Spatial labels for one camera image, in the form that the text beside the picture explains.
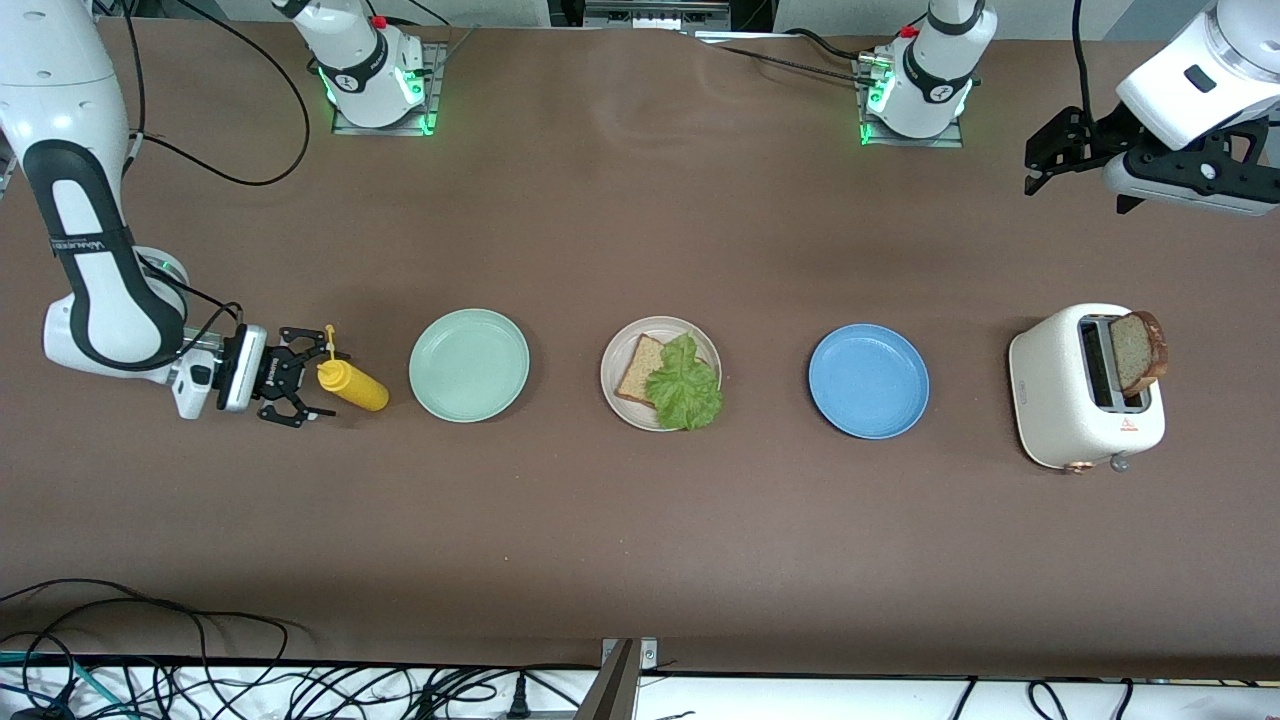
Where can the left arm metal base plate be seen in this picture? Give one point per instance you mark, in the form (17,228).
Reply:
(950,141)

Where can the green lettuce leaf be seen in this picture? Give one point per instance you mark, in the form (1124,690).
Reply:
(685,390)

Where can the beige plate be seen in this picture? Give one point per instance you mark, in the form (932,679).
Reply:
(622,345)

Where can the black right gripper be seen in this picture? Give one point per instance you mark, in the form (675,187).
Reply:
(270,371)

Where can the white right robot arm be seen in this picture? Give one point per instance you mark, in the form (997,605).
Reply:
(100,300)

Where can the metal table bracket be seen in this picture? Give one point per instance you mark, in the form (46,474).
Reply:
(615,690)

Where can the blue plate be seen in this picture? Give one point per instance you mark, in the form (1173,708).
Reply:
(868,380)

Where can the light crust bread slice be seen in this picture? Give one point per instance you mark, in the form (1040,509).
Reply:
(635,375)

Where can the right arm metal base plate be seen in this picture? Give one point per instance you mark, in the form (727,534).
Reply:
(437,80)

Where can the black power plug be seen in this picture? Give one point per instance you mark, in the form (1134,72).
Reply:
(519,700)

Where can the yellow mustard squeeze bottle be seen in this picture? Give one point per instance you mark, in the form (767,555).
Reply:
(358,388)

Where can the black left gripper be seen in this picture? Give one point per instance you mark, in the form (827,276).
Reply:
(1093,138)

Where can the grey metal device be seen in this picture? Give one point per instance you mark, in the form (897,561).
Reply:
(655,14)

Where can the dark crust bread slice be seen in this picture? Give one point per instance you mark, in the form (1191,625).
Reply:
(1135,355)

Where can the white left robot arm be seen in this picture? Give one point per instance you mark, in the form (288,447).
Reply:
(935,60)

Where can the white toaster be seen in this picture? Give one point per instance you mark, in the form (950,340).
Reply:
(1050,390)

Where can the mint green plate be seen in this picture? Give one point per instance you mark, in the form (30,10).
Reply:
(468,365)

